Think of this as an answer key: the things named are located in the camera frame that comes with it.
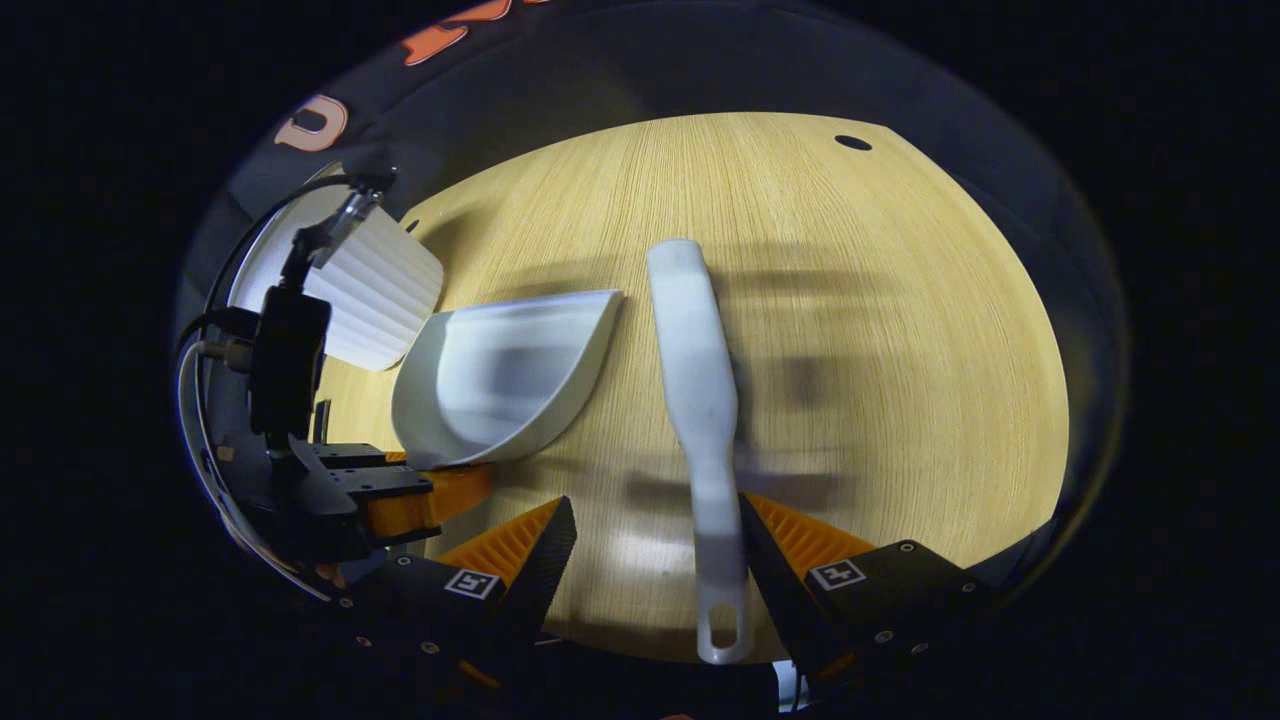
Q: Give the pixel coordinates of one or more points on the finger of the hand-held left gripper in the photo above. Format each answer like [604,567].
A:
[340,455]
[380,485]

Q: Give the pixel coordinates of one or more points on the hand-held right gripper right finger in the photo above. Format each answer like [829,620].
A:
[775,570]

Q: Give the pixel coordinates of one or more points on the white ribbed garbage bin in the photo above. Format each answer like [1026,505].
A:
[375,290]

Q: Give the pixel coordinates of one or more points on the small white broom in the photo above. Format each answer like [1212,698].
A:
[690,350]

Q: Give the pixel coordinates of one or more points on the white plastic dustpan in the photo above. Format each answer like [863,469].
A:
[500,380]

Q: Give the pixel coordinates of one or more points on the wooden desktop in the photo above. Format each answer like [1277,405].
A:
[850,350]

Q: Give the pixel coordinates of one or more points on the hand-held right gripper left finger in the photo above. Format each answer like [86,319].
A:
[535,570]

